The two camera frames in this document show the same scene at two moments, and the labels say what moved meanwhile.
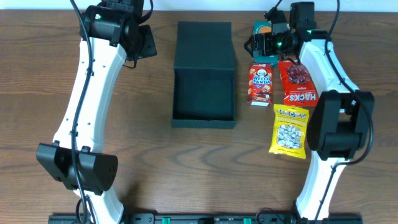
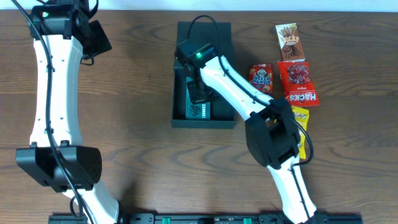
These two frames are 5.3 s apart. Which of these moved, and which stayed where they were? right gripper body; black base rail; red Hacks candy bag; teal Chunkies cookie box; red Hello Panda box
Moved: teal Chunkies cookie box; right gripper body
Stayed: red Hacks candy bag; red Hello Panda box; black base rail
